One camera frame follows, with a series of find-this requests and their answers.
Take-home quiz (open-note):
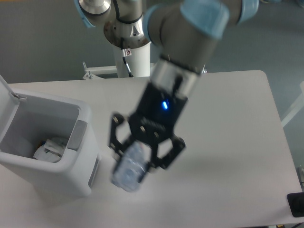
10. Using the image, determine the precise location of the black device at table edge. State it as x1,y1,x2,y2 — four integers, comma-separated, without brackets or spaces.
287,192,304,218

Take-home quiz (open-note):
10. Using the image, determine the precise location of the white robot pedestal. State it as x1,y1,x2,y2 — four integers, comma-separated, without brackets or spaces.
103,13,157,78

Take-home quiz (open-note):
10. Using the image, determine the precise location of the crushed clear plastic bottle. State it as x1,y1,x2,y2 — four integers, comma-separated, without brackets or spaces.
111,141,147,192

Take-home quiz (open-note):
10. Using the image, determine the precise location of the white frame leg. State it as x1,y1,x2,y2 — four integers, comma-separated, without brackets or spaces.
281,81,304,128

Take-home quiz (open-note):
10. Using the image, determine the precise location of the white pedestal base frame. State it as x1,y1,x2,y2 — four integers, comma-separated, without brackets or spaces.
83,58,207,80

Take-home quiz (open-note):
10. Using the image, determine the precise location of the black cable on pedestal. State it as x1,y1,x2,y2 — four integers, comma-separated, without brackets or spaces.
120,37,134,78

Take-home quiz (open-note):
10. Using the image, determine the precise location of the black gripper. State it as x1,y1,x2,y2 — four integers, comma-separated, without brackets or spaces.
109,82,188,170

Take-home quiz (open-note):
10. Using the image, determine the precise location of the white plastic trash can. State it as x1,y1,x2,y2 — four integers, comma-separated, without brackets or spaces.
0,79,101,197

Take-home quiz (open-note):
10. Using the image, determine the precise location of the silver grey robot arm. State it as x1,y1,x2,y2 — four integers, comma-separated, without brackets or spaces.
75,0,259,170

